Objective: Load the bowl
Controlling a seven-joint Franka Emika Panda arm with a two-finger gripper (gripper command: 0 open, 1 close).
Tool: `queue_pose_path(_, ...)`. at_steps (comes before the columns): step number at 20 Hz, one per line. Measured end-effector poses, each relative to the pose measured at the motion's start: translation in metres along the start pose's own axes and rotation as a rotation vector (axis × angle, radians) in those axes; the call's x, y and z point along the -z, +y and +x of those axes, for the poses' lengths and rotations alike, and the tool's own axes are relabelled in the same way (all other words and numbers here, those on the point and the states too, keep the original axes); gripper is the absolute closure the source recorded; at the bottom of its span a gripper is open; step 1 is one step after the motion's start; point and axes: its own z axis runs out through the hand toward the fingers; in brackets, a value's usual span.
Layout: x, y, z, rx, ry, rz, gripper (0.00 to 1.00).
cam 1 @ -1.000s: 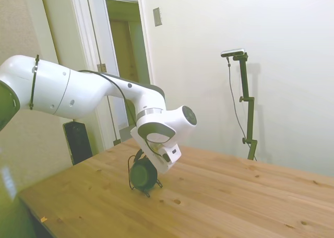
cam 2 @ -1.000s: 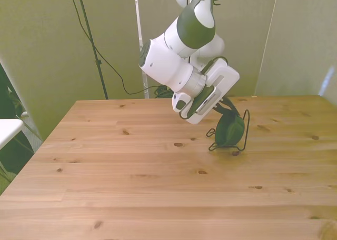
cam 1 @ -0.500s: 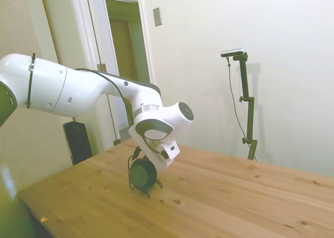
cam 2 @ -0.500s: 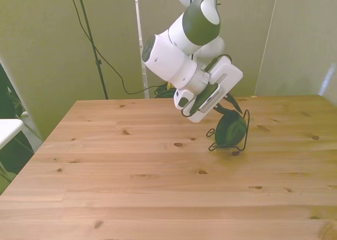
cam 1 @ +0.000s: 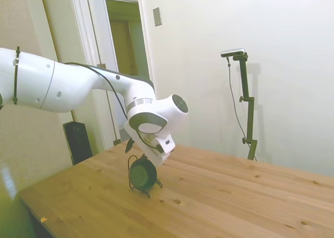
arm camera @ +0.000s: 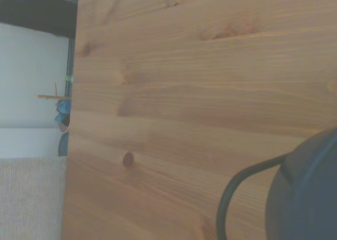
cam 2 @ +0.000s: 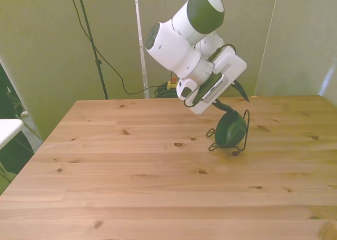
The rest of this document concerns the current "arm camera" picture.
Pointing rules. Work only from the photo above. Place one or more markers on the pink cup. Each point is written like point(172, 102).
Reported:
point(64, 129)

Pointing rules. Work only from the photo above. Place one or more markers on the blue crumpled cloth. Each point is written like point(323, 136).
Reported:
point(63, 108)

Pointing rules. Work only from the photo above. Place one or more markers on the dark grey round object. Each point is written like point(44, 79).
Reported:
point(64, 145)

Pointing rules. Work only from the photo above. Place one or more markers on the thin wooden stick frame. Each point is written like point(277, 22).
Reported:
point(50, 96)

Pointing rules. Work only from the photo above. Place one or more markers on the black panel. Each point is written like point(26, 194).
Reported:
point(31, 8)

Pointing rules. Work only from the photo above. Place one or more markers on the dark green bowl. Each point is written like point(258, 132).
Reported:
point(310, 198)

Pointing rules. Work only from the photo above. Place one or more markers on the dark pole with green tape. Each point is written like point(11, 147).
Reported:
point(69, 63)

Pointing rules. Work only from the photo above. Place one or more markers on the beige ribbed fabric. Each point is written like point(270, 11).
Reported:
point(29, 198)

